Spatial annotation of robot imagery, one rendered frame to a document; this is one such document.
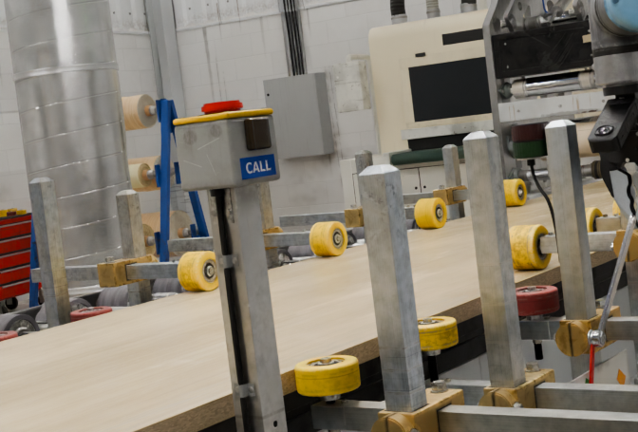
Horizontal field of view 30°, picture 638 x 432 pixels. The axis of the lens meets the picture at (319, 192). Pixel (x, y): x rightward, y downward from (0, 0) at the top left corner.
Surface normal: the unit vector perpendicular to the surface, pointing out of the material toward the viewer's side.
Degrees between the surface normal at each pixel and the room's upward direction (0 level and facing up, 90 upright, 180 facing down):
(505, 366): 90
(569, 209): 90
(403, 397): 90
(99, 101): 90
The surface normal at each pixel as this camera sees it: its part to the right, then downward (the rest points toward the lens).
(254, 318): 0.80, -0.07
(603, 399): -0.58, 0.11
